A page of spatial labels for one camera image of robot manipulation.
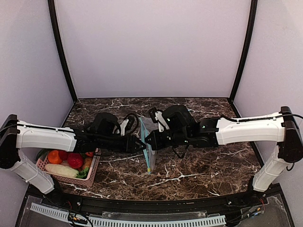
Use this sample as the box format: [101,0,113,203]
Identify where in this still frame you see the red toy tomato right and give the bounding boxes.
[85,152,95,157]

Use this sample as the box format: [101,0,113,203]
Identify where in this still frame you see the red toy fruit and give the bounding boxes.
[58,150,69,161]
[67,153,84,169]

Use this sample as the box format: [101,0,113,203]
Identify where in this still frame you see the pink perforated plastic basket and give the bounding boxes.
[36,149,100,187]

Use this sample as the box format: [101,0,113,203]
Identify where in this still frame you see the green toy leafy vegetable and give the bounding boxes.
[76,167,90,179]

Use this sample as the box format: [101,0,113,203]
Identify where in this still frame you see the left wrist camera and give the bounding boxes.
[114,113,139,136]

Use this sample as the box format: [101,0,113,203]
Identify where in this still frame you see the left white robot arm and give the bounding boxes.
[0,112,146,194]

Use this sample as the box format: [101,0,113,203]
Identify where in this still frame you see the black frame post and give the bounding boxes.
[47,0,78,103]
[229,0,258,104]

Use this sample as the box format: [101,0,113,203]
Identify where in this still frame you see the red toy fruit front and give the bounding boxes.
[67,153,84,169]

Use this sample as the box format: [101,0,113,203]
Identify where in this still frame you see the white slotted cable duct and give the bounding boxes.
[30,203,226,227]

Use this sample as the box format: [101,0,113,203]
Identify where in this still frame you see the clear zip bag blue zipper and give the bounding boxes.
[139,117,158,174]

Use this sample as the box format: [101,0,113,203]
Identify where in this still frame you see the black front rail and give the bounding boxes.
[42,183,290,217]

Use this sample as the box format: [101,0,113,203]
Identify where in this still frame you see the red toy fruit left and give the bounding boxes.
[58,150,69,161]

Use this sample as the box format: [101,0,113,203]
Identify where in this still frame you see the white toy radish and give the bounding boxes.
[45,164,78,178]

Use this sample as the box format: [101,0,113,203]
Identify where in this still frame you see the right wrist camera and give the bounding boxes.
[148,107,169,132]

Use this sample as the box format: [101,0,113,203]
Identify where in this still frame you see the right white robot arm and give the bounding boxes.
[145,105,303,192]

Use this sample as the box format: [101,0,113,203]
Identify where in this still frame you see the brown toy potato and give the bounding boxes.
[81,157,93,170]

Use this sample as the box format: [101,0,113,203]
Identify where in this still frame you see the green toy chili pepper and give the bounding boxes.
[35,148,49,161]

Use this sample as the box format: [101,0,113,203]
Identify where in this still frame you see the right black frame post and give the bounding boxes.
[229,0,258,104]

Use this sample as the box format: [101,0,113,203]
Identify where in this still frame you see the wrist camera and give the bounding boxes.
[148,107,169,132]
[114,113,139,136]

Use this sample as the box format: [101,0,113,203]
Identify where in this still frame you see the orange toy fruit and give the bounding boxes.
[47,150,63,164]

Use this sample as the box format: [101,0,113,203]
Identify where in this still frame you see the left black frame post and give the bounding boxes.
[47,0,78,103]

